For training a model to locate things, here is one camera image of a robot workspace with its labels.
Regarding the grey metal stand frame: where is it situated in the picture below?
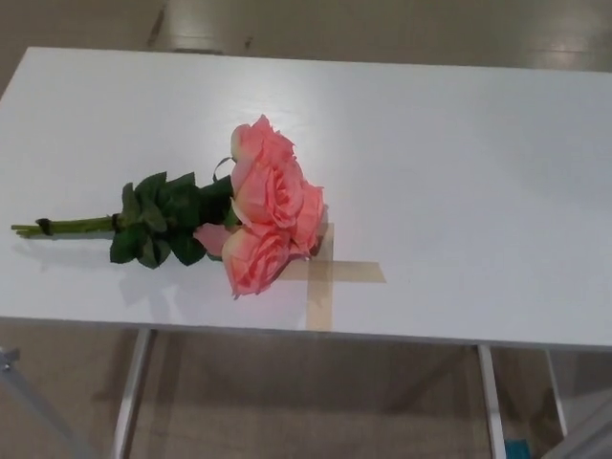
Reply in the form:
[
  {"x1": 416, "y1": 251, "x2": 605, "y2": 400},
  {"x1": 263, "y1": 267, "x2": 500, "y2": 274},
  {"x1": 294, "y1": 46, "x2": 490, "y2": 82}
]
[
  {"x1": 0, "y1": 347, "x2": 92, "y2": 459},
  {"x1": 549, "y1": 409, "x2": 612, "y2": 459}
]

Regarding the white table leg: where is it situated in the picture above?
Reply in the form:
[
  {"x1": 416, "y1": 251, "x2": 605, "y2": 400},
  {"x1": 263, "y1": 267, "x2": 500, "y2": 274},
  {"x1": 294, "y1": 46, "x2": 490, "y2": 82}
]
[
  {"x1": 110, "y1": 328, "x2": 159, "y2": 459},
  {"x1": 476, "y1": 344, "x2": 509, "y2": 459},
  {"x1": 544, "y1": 350, "x2": 570, "y2": 437}
]

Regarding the beige masking tape strip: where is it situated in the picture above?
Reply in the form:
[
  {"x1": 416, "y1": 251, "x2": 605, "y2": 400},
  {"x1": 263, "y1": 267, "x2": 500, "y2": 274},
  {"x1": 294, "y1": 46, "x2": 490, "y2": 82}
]
[
  {"x1": 304, "y1": 222, "x2": 337, "y2": 332},
  {"x1": 282, "y1": 260, "x2": 387, "y2": 285}
]

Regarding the pink rose bouquet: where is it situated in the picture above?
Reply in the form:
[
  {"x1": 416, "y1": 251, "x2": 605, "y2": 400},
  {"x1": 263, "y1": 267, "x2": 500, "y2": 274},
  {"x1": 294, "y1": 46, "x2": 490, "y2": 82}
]
[{"x1": 11, "y1": 113, "x2": 330, "y2": 301}]

